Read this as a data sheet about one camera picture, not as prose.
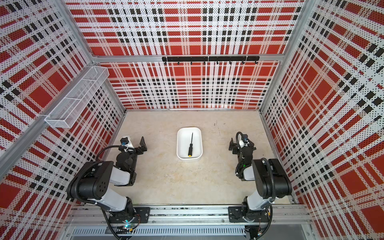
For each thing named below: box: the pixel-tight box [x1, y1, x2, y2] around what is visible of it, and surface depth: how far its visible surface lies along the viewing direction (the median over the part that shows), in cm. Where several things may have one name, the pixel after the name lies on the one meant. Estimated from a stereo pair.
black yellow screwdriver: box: [188, 132, 193, 157], surface depth 97 cm
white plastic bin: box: [176, 127, 203, 161], surface depth 103 cm
